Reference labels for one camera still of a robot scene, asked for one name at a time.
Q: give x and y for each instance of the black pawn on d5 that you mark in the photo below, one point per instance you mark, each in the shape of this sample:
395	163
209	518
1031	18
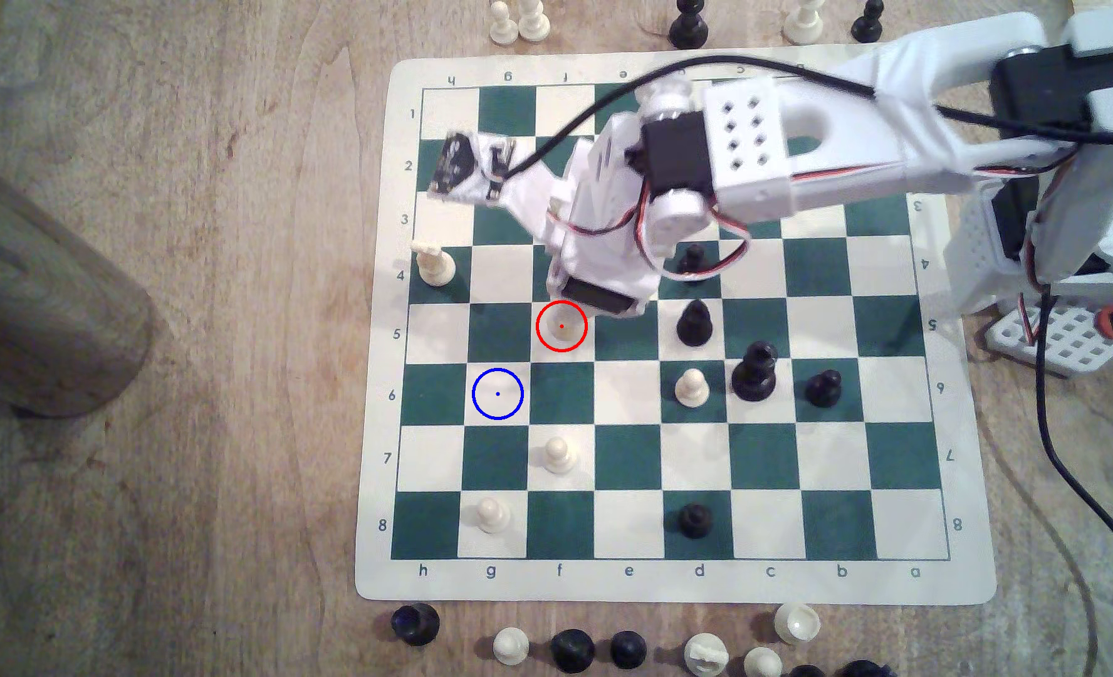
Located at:
695	324

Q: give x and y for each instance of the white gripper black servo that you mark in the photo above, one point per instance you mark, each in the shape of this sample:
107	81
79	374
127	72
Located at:
598	297

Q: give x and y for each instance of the black rook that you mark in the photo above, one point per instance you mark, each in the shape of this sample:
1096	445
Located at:
415	624

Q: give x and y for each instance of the white rook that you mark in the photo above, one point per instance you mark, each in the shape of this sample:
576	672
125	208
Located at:
797	623

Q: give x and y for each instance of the green white chessboard mat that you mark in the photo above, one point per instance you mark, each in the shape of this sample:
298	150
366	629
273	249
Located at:
632	461

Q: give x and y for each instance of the black queen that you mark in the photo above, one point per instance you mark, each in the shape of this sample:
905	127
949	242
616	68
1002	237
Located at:
755	374

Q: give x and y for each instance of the black chess piece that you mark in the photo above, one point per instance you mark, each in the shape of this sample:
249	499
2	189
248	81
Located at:
863	669
807	672
688	28
572	651

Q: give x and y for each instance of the white bishop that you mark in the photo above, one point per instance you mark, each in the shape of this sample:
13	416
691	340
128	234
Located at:
434	266

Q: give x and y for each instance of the metal cylinder post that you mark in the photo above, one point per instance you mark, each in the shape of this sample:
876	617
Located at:
39	301

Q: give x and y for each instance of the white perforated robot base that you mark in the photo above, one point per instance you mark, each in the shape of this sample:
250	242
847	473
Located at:
1055	338

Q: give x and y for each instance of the white chess piece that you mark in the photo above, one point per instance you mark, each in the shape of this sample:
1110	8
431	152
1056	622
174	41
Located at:
804	24
534	23

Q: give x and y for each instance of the white pawn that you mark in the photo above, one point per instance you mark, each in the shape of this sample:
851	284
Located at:
560	456
510	646
493	515
763	664
561	332
503	26
692	388

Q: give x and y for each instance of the white knight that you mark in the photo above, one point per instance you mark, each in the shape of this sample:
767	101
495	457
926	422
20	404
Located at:
706	656

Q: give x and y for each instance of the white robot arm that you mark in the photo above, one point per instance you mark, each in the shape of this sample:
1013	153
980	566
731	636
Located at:
848	113

